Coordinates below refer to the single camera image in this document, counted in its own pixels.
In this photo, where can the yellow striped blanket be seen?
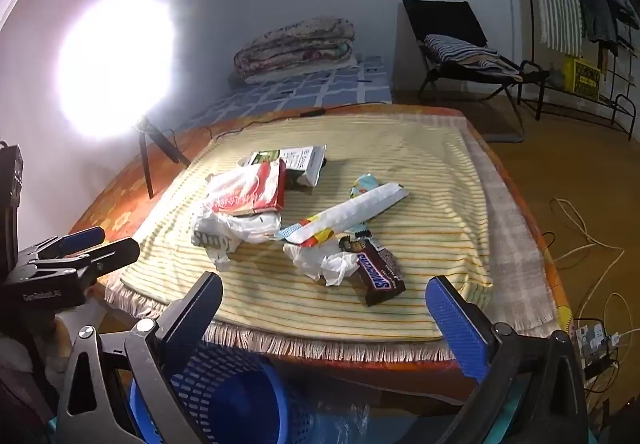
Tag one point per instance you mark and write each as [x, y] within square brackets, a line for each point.
[425, 234]

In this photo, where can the blue checked mattress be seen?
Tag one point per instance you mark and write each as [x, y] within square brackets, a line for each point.
[320, 87]

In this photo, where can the dark hanging garment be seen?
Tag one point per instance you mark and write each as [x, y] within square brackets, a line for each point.
[595, 4]

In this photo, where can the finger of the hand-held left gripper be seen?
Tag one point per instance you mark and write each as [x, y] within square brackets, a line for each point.
[112, 255]
[80, 238]

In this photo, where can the folded floral quilt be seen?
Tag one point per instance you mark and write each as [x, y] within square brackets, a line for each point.
[295, 44]

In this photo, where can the green and white carton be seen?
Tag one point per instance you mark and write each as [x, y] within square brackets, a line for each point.
[300, 159]

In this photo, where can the yellow plastic crate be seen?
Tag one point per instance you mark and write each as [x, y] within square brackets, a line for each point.
[582, 77]

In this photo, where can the beige folded cloth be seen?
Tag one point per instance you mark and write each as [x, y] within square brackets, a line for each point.
[495, 64]

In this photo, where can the red and white packet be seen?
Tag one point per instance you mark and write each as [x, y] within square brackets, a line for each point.
[250, 189]

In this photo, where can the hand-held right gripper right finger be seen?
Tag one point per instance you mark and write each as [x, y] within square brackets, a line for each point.
[455, 324]

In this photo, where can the blue citrus print pouch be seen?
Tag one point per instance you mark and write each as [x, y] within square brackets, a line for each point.
[365, 184]

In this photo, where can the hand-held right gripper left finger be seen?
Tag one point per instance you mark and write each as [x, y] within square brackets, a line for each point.
[192, 309]

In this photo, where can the striped folded cloth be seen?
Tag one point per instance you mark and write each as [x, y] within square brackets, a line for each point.
[455, 47]

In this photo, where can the white plastic bag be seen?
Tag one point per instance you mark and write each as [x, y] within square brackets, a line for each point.
[235, 229]

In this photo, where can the long white wrapper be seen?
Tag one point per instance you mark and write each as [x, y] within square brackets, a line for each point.
[350, 211]

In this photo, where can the blue plastic basket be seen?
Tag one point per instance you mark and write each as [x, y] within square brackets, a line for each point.
[235, 389]

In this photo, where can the white tissue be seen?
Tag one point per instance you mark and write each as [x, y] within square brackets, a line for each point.
[325, 266]

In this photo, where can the white power strip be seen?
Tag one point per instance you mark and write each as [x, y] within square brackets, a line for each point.
[595, 339]

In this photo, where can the orange patterned table cover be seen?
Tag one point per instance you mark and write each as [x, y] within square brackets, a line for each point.
[125, 194]

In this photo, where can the brown chocolate bar wrapper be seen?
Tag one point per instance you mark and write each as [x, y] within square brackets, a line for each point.
[377, 274]

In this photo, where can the black folding chair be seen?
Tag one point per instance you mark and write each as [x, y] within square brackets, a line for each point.
[440, 17]

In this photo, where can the black metal clothes rack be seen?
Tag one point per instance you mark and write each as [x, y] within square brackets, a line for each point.
[620, 99]

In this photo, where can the bright lamp on tripod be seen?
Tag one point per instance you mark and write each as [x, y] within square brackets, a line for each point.
[115, 64]

